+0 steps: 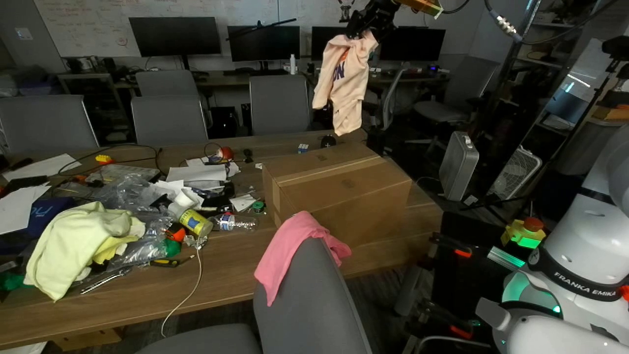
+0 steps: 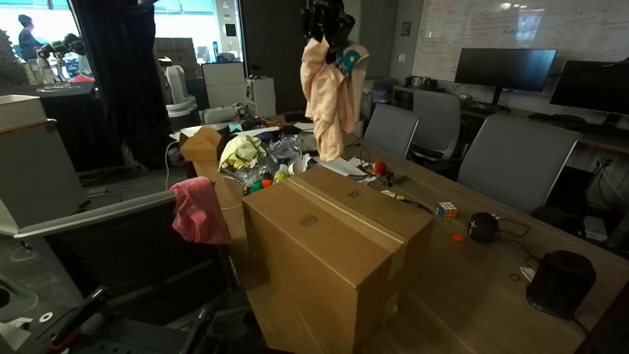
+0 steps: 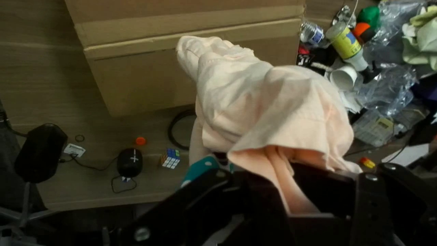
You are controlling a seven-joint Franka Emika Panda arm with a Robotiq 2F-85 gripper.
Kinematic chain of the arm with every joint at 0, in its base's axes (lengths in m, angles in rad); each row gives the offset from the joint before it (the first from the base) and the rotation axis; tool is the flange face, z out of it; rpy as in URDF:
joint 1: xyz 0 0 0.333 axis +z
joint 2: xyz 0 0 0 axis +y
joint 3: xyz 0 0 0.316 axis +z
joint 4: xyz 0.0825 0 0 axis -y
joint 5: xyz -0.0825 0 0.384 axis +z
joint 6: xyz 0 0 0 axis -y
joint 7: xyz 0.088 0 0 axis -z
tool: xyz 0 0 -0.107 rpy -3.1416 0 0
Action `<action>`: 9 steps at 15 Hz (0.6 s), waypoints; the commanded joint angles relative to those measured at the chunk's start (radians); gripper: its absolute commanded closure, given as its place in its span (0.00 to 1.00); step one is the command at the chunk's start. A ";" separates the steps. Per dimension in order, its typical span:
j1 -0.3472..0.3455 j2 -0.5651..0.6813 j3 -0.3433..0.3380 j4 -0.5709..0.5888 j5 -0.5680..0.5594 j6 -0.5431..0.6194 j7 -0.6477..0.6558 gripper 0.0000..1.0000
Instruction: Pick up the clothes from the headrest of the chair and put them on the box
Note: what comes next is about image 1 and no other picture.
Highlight blue bag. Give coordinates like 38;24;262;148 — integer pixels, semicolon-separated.
26;195;77;236

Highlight red round object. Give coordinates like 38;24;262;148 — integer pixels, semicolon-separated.
212;144;236;166

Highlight yellow tin can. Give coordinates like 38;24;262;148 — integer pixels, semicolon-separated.
177;207;216;240

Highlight white box fan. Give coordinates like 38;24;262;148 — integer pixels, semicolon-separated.
488;146;545;203

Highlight white paper card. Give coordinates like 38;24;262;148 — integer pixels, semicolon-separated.
228;193;260;215

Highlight peach cloth garment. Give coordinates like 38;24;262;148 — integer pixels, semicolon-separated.
311;30;382;138

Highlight yellow cloth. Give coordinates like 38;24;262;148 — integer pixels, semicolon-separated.
24;201;148;303

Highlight small clear bottle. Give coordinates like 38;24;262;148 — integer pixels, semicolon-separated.
214;213;258;232

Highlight black computer monitor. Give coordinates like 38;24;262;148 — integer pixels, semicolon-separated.
128;16;222;59
376;26;448;65
226;24;303;65
311;26;350;63

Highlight white space heater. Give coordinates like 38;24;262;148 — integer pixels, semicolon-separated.
439;132;482;203

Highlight black equipment cart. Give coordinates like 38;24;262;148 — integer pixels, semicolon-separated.
429;209;527;331

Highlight green yellow red button box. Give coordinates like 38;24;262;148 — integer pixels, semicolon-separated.
501;217;549;252

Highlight clear plastic bags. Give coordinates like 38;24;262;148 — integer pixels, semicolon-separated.
77;171;175;272

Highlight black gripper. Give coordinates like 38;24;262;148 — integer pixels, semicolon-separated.
344;0;401;40

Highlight thin white cable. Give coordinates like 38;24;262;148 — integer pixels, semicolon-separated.
159;236;207;341

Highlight white paper cup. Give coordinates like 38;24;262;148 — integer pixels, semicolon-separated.
165;187;205;221

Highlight grey crumpled cloth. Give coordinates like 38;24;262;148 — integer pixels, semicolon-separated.
96;207;134;240

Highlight white paper stack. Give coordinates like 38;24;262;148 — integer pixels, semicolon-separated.
165;160;242;187

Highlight pink cloth garment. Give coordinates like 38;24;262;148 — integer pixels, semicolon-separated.
252;209;354;309

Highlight white paper sheet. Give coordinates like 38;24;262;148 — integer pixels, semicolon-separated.
2;152;85;183
0;183;51;236

